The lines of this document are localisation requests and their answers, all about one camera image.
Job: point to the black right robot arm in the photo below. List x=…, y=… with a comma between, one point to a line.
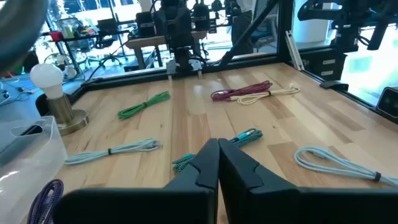
x=183, y=59

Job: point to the clear plastic bin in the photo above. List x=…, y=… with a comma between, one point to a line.
x=31, y=161

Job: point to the black background machinery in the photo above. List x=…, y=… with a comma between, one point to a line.
x=345, y=18

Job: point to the black office chair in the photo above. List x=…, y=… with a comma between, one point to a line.
x=107, y=28

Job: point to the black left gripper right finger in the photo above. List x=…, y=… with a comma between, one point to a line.
x=264, y=205

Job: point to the white bulb lamp brass base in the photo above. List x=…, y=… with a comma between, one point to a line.
x=46, y=77

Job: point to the black drawer unit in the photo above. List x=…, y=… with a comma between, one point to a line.
x=323, y=70

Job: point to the wooden desk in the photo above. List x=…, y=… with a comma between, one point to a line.
x=149, y=41

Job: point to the yellow green container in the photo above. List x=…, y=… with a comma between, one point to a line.
x=68, y=29

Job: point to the black background robot arm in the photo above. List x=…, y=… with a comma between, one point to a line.
x=144, y=24
x=201, y=17

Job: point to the person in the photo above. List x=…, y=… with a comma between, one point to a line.
x=241, y=31

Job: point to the white aluminium strips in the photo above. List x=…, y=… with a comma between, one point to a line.
x=293, y=49

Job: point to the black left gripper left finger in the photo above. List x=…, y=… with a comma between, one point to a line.
x=186, y=205

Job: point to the small red box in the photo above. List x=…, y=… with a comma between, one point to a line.
x=56, y=35

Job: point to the black clamp foot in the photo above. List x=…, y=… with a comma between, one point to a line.
x=334, y=85

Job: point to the black camera box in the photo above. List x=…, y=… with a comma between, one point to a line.
x=388, y=101

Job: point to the black table frame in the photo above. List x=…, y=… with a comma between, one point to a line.
x=124, y=79

